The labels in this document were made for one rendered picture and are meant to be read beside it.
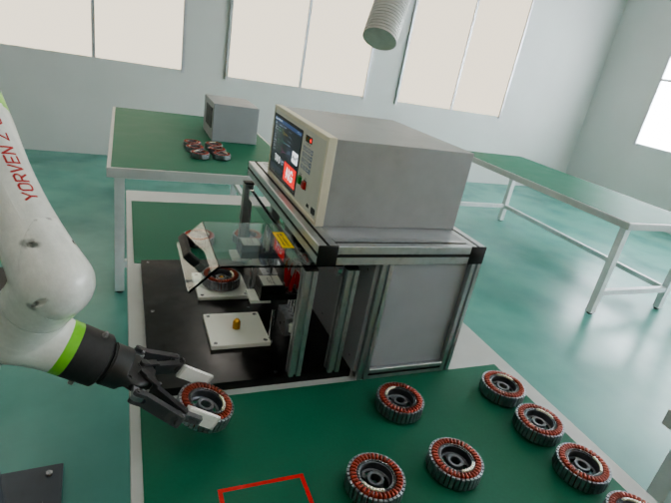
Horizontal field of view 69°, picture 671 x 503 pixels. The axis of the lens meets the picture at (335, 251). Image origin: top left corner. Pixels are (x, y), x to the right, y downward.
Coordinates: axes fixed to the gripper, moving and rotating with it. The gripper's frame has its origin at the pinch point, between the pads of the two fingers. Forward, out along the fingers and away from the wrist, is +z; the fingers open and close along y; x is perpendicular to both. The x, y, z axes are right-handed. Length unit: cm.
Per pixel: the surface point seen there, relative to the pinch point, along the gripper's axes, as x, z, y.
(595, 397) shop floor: 39, 232, -66
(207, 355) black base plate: -4.0, 6.1, -21.9
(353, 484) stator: 8.4, 23.4, 20.9
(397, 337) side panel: 26.6, 40.4, -12.5
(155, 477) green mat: -11.5, -3.6, 10.0
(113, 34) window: 8, -53, -502
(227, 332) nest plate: -0.2, 10.5, -29.5
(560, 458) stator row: 32, 64, 24
